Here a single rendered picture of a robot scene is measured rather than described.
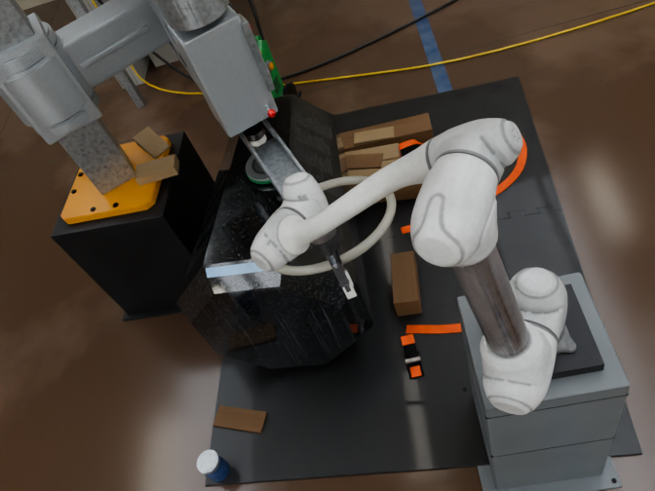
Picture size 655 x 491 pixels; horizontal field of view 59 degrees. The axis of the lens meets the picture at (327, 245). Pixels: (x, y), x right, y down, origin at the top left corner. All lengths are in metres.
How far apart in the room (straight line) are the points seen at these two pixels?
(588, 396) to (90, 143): 2.23
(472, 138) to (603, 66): 2.98
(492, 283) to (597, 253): 1.85
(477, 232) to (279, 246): 0.57
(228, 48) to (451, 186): 1.24
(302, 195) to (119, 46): 1.40
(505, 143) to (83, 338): 2.91
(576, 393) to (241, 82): 1.50
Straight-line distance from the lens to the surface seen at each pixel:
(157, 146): 3.04
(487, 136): 1.15
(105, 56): 2.71
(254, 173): 2.51
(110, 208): 2.89
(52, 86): 2.62
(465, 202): 1.06
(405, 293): 2.79
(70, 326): 3.74
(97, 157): 2.88
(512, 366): 1.48
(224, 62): 2.14
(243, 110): 2.25
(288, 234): 1.43
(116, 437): 3.17
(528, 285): 1.59
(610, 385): 1.82
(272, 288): 2.24
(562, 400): 1.81
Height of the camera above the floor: 2.44
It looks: 49 degrees down
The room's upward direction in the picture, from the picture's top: 23 degrees counter-clockwise
